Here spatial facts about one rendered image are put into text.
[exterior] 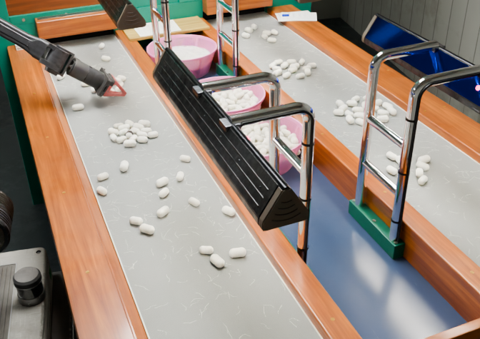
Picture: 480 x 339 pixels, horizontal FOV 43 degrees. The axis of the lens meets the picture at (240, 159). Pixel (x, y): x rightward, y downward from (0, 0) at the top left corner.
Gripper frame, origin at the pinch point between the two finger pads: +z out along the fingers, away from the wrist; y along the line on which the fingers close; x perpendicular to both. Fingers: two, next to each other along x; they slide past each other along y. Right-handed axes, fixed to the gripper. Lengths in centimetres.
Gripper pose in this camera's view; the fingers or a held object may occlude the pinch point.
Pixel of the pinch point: (123, 93)
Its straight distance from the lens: 207.1
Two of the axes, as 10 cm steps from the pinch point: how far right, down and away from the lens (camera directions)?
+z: 7.2, 3.7, 5.9
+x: -5.7, 7.9, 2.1
